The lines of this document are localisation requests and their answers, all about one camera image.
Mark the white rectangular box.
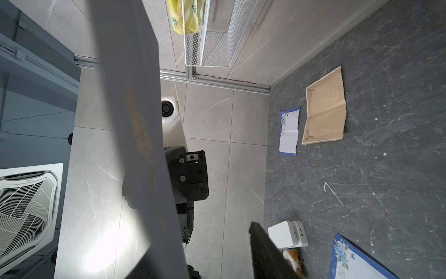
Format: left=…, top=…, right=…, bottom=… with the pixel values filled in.
left=268, top=221, right=308, bottom=249

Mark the blue bordered letter paper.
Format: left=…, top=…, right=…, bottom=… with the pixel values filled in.
left=279, top=107, right=301, bottom=156

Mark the brown panda plush toy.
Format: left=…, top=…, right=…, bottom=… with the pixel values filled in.
left=282, top=248, right=304, bottom=279

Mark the white wire mesh basket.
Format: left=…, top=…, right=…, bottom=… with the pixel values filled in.
left=184, top=1, right=259, bottom=67

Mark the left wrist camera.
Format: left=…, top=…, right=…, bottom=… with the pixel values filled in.
left=161, top=96, right=188, bottom=150

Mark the white ceiling air conditioner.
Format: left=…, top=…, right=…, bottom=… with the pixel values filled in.
left=1, top=163, right=63, bottom=274

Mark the grey envelope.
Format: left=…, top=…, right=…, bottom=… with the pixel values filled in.
left=89, top=1, right=189, bottom=279

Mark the cream letter paper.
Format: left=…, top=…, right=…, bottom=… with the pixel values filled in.
left=302, top=66, right=347, bottom=145

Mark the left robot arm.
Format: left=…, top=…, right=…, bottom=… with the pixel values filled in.
left=164, top=146, right=209, bottom=248

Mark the yellow packet in basket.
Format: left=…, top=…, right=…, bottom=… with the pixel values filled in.
left=166, top=0, right=206, bottom=35

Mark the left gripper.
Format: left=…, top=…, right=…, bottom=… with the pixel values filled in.
left=164, top=146, right=210, bottom=204

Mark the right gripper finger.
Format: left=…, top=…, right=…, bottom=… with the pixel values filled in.
left=249, top=222, right=298, bottom=279

